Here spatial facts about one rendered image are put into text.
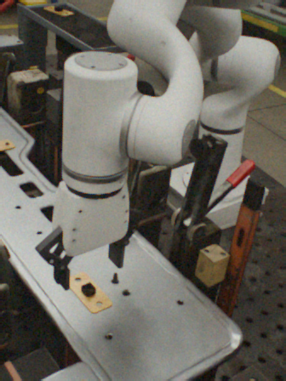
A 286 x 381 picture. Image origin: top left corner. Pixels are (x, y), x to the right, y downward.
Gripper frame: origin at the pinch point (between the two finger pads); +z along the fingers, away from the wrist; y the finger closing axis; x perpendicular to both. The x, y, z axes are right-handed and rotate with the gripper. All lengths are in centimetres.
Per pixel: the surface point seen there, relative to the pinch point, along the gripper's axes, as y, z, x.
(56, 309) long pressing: 5.7, 5.3, 0.3
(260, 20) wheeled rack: -360, 79, -277
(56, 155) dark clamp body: -22, 12, -49
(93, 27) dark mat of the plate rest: -42, -11, -67
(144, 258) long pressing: -12.3, 5.0, -2.3
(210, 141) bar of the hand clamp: -21.1, -15.5, -0.6
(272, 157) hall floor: -215, 105, -124
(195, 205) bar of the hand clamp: -19.4, -4.8, 0.2
